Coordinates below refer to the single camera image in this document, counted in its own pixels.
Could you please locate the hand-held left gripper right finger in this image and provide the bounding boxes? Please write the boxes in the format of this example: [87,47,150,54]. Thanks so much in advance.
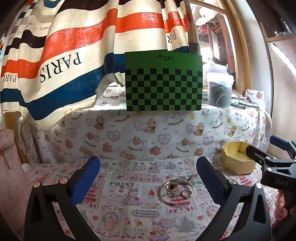
[196,156,271,241]

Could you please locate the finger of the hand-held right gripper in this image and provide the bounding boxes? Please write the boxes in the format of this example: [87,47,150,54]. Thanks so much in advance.
[245,144,278,171]
[269,136,296,160]

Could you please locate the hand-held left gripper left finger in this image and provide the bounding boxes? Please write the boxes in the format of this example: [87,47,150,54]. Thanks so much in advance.
[24,156,101,241]

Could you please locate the yellow octagonal box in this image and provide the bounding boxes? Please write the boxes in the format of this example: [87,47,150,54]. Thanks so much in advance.
[220,141,257,175]

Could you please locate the silver jewelry cluster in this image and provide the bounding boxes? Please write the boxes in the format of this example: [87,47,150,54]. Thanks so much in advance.
[178,174,197,183]

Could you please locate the person's right hand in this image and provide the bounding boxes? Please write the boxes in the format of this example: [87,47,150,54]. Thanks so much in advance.
[274,190,293,219]

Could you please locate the black and white flat case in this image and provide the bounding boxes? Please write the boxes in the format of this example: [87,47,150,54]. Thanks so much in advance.
[239,101,260,109]

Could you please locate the silver bangle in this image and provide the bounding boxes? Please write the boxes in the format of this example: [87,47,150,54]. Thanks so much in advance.
[160,180,193,204]

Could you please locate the strawberry printed cloth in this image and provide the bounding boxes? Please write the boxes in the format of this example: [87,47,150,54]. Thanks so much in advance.
[22,155,278,241]

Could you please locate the bear printed cloth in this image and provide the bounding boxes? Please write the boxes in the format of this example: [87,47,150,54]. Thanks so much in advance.
[20,84,273,163]

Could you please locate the translucent plastic tub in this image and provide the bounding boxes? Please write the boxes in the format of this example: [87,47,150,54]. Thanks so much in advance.
[205,72,234,107]

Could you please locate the pink bag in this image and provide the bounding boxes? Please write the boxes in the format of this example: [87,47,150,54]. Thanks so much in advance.
[0,128,44,241]

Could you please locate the white plastic bag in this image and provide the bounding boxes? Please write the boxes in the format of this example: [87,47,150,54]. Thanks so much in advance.
[203,58,228,75]

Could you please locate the green checkerboard panel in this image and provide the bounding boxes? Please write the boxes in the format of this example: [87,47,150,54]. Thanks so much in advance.
[124,50,203,112]

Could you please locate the striped printed curtain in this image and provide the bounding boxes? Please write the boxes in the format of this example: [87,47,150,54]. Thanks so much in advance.
[0,0,199,131]

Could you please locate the wooden window frame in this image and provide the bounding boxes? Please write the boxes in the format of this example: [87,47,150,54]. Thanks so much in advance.
[187,0,255,95]

